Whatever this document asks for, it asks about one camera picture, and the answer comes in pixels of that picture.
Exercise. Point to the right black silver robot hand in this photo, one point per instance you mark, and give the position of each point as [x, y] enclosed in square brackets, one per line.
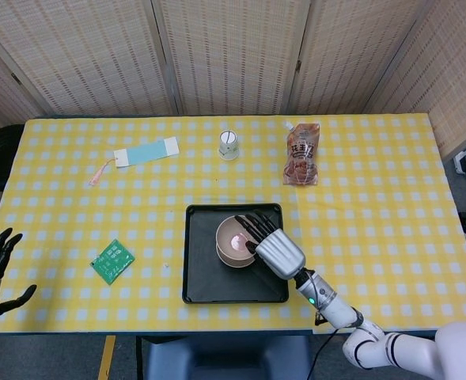
[280, 253]

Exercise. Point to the beige bowl with pink stain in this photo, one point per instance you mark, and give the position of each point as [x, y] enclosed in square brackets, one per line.
[228, 237]

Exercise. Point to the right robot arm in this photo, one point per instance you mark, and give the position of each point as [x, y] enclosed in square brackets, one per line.
[375, 336]

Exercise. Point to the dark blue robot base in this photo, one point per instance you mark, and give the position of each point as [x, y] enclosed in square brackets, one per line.
[224, 358]

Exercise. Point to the black square plastic tray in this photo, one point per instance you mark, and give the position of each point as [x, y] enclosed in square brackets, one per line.
[201, 277]

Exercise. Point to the brown sauce spout pouch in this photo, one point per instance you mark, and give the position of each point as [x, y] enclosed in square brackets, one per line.
[301, 154]

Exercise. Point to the small white paper cup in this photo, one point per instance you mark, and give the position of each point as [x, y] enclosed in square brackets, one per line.
[228, 148]

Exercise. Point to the yellow white checkered tablecloth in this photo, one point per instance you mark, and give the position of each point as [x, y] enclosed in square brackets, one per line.
[78, 206]

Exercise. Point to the green square sachet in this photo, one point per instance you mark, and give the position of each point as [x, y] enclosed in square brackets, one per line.
[112, 262]

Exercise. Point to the yellow floor tape strip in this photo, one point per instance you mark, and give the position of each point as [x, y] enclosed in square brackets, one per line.
[107, 356]

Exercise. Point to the blue bookmark with pink tassel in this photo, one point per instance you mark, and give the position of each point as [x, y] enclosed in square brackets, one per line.
[145, 152]

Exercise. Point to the white power adapter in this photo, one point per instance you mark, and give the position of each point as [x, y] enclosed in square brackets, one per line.
[464, 162]

